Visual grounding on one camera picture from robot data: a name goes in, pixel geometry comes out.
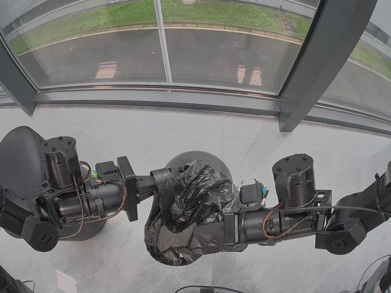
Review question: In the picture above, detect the white trash bin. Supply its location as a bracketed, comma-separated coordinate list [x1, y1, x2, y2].
[164, 151, 245, 195]

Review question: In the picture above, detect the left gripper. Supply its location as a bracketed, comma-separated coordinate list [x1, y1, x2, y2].
[82, 156, 158, 223]

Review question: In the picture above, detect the window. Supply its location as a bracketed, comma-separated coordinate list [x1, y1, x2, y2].
[0, 0, 391, 138]

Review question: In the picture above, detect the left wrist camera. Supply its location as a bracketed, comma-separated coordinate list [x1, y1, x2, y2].
[93, 161, 119, 181]

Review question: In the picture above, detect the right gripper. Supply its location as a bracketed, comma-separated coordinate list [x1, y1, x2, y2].
[192, 209, 283, 246]

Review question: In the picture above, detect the black plastic bag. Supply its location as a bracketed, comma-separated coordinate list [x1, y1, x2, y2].
[144, 160, 249, 267]

